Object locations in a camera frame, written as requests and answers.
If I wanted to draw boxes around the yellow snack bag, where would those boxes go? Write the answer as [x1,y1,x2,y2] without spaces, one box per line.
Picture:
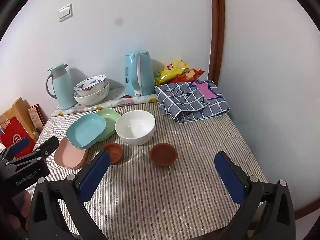
[155,60,191,86]

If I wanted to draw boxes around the light blue electric kettle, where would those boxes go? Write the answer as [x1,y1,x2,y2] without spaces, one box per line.
[124,50,156,98]

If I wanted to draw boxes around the person's left hand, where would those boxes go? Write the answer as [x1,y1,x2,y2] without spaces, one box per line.
[10,191,32,230]

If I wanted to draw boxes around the red paper bag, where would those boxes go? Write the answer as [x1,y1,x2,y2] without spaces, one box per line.
[0,116,36,157]

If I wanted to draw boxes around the small brown dish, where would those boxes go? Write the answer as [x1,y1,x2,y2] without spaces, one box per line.
[101,142,124,165]
[149,143,178,167]

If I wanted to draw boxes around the red snack bag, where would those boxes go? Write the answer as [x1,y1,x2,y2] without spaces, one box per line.
[172,68,206,83]

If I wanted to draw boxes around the brown wooden door frame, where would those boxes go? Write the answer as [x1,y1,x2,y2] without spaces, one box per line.
[208,0,226,87]

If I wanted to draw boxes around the white light switch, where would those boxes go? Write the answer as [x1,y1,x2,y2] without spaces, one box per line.
[58,3,73,22]

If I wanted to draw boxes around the striped quilt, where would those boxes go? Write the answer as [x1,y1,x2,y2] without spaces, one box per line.
[25,102,268,240]

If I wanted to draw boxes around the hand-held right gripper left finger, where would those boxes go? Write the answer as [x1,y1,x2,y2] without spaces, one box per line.
[26,150,111,240]

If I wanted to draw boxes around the white bowl blue red print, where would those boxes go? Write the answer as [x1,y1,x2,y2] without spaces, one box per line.
[73,75,107,97]

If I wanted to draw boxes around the plain white bowl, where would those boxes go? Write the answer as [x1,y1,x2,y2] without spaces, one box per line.
[115,110,156,146]

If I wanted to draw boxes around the light green plate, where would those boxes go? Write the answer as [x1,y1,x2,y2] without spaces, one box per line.
[96,108,122,141]

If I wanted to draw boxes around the light blue thermos jug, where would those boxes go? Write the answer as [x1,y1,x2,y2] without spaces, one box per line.
[45,64,77,111]

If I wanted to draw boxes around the light blue plate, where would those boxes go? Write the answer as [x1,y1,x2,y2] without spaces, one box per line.
[66,113,107,149]

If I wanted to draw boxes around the brown cardboard boxes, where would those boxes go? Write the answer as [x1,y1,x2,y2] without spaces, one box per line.
[2,97,35,137]

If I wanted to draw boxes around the grey plaid cloth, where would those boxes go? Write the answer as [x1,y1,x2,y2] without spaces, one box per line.
[155,80,231,124]

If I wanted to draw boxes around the white bowl grey swirl print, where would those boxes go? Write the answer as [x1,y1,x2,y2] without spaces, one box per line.
[73,81,111,106]

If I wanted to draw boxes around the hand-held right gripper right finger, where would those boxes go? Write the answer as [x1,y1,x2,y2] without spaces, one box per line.
[214,151,297,240]

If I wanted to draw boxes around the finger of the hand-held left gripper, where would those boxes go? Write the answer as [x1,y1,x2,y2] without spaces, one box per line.
[0,137,36,162]
[5,136,60,167]

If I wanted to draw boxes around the fruit print table mat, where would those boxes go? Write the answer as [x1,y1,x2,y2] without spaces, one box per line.
[51,94,159,117]

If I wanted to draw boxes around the pink plate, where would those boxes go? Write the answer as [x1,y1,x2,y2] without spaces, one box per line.
[54,137,89,169]

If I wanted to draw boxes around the brown patterned box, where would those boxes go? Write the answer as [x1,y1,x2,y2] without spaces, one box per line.
[27,104,46,136]

